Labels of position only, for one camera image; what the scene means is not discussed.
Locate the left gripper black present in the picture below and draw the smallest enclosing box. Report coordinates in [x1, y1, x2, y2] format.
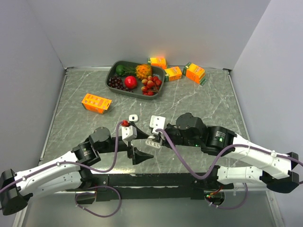
[98, 126, 154, 164]

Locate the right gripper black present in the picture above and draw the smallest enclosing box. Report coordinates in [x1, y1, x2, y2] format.
[152, 123, 201, 149]

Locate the white gold-rimmed charging case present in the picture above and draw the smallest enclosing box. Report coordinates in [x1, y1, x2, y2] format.
[128, 114, 139, 122]

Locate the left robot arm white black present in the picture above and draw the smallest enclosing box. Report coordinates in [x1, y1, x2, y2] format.
[0, 121, 153, 216]

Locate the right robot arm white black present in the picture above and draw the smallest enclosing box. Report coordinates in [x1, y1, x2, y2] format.
[156, 113, 302, 193]

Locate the red lychee bunch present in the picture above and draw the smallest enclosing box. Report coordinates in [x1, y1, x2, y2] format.
[141, 76, 162, 96]

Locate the orange box middle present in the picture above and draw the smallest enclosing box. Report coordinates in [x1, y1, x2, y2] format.
[164, 66, 182, 82]

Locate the orange box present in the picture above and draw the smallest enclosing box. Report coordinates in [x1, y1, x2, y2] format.
[182, 62, 206, 85]
[164, 66, 182, 82]
[81, 93, 112, 114]
[147, 58, 168, 70]

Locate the orange box front left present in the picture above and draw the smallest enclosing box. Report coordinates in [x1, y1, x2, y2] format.
[81, 93, 112, 114]

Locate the red pomegranate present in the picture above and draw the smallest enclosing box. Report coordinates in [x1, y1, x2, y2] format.
[124, 76, 138, 89]

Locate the orange box right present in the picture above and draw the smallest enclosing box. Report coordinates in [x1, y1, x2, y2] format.
[182, 62, 206, 85]

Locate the dark grape bunch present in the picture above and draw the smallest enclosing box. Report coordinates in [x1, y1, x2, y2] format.
[107, 76, 131, 92]

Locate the orange spiky fruit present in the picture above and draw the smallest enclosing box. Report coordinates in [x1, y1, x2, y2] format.
[135, 64, 152, 80]

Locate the green herb sprig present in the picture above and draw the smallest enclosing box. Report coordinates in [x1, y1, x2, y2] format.
[122, 66, 136, 76]

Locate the green fruit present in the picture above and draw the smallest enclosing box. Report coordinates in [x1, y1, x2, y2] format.
[116, 64, 125, 76]

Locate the orange box back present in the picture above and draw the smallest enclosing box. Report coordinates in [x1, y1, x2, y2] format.
[147, 58, 168, 70]

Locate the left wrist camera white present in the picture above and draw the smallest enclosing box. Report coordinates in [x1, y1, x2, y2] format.
[121, 120, 137, 142]

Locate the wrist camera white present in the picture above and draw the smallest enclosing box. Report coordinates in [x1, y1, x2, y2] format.
[121, 120, 137, 142]
[149, 115, 166, 135]

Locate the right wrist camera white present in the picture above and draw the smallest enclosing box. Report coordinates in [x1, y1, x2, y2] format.
[149, 115, 166, 135]

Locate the aluminium frame left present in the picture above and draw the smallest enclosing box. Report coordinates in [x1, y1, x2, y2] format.
[12, 68, 70, 227]

